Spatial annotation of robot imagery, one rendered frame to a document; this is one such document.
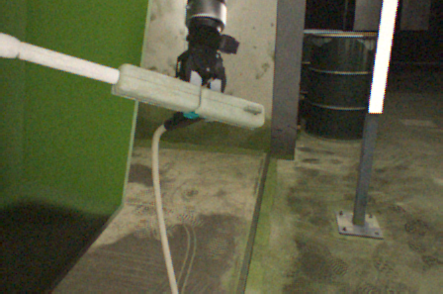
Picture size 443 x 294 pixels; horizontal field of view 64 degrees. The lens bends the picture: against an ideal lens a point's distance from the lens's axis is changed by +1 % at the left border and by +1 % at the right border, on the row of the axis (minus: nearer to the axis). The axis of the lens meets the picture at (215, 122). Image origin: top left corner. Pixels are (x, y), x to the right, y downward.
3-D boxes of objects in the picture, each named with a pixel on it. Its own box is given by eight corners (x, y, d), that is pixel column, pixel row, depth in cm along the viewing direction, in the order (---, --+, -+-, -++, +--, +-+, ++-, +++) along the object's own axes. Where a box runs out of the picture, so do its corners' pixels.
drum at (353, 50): (297, 124, 351) (303, 32, 325) (354, 123, 353) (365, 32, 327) (314, 144, 295) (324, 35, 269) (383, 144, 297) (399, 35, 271)
